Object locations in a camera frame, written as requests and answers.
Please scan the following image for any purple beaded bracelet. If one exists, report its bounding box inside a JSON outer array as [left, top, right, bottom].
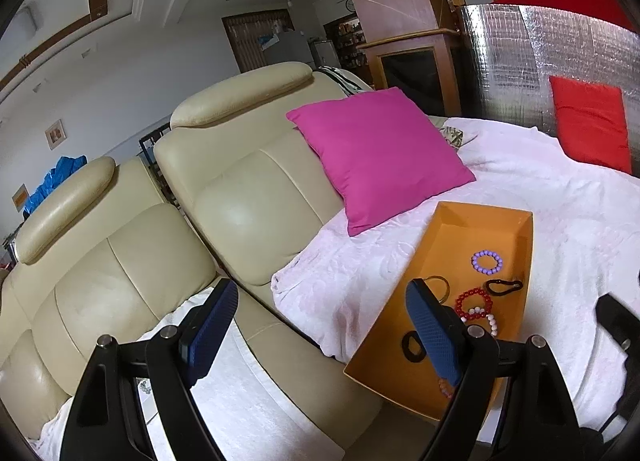
[[471, 250, 502, 275]]

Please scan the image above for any framed wall picture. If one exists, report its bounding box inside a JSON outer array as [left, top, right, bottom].
[[45, 120, 66, 149]]

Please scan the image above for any silver insulation sheet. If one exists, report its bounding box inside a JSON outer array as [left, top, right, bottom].
[[457, 4, 640, 137]]

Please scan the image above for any white pink blanket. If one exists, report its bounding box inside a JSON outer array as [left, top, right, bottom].
[[270, 116, 640, 442]]

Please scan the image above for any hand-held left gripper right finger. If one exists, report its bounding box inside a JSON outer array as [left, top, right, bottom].
[[405, 278, 581, 461]]

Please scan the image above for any leaf patterned cushion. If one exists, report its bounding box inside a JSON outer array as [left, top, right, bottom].
[[435, 124, 478, 149]]

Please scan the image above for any cream leather sofa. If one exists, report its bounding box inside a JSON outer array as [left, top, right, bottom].
[[0, 61, 383, 461]]

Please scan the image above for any orange cardboard box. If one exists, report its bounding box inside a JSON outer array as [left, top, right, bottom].
[[343, 200, 535, 423]]

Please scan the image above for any thin ring bracelet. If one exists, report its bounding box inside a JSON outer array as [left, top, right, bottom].
[[425, 275, 451, 304]]

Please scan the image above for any red and white beaded bracelet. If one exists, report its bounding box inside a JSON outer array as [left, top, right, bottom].
[[460, 307, 501, 338]]

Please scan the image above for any red pillow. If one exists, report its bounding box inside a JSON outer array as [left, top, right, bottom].
[[548, 75, 633, 174]]

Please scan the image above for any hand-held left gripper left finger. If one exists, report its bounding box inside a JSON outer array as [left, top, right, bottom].
[[59, 278, 240, 461]]

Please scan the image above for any grey refrigerator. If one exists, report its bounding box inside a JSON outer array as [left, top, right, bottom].
[[262, 31, 337, 71]]

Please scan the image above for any striped cloth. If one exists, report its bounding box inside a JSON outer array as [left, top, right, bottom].
[[315, 65, 373, 94]]

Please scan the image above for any white patterned cloth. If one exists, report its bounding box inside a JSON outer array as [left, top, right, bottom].
[[25, 286, 351, 461]]

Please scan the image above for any blue cloth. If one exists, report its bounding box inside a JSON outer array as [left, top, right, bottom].
[[22, 155, 88, 214]]

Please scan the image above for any dark shelf with jars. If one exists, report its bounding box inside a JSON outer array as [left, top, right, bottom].
[[324, 15, 373, 84]]

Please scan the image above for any pink pillow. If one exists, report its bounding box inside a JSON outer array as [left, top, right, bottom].
[[286, 87, 477, 237]]

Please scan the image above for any white air conditioner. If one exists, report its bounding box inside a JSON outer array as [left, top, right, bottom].
[[10, 4, 38, 39]]

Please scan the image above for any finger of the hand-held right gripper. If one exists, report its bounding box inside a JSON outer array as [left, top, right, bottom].
[[595, 292, 640, 357]]

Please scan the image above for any brown lattice door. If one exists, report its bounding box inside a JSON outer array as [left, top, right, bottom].
[[221, 10, 293, 74]]

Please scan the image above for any black thick hair tie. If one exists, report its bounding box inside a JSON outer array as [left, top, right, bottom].
[[401, 330, 427, 361]]

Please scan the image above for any black thin hair tie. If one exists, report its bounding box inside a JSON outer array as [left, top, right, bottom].
[[485, 279, 524, 297]]

